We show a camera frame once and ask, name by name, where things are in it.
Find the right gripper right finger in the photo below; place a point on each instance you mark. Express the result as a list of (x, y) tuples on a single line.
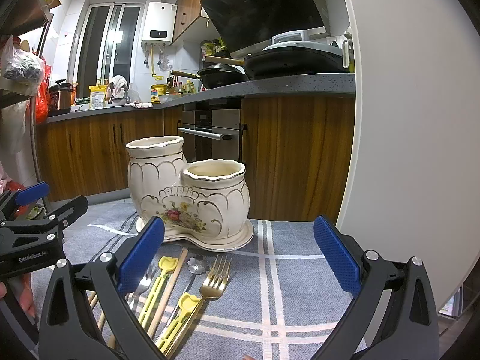
[(409, 327)]

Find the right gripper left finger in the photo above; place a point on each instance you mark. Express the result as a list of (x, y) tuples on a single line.
[(68, 328)]

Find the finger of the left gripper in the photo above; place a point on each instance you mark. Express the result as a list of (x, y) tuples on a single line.
[(25, 237), (14, 203)]

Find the wooden chopstick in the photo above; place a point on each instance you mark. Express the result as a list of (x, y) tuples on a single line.
[(93, 299), (167, 294), (111, 342), (101, 321)]

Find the silver metal fork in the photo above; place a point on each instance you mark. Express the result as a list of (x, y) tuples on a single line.
[(144, 284)]

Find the silver flower-head spoon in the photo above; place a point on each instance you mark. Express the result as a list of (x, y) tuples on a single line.
[(196, 266)]

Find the gold metal fork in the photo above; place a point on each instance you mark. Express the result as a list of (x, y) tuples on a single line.
[(212, 289)]

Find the grey kitchen countertop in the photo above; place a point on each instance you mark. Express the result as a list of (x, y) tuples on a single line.
[(341, 84)]

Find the red plastic bag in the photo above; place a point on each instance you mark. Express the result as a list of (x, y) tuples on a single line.
[(42, 98)]

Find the white refrigerator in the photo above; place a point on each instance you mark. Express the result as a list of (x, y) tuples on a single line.
[(413, 184)]

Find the yellow snack bag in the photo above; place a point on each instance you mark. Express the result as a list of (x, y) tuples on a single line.
[(97, 96)]

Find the cream floral ceramic utensil holder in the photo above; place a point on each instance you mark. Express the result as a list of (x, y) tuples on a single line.
[(205, 202)]

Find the yellow cooking oil bottle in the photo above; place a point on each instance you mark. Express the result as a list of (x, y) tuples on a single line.
[(157, 91)]

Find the stainless built-in oven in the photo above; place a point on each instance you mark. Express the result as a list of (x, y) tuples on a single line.
[(212, 130)]

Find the white water heater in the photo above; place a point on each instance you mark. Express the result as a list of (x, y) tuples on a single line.
[(159, 24)]

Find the black grill pan with lid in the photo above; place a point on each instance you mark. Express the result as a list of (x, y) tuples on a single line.
[(293, 53)]

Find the black range hood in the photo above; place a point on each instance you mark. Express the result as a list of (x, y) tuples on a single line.
[(246, 23)]

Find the black wok with handle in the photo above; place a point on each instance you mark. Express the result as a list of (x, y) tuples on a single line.
[(215, 76)]

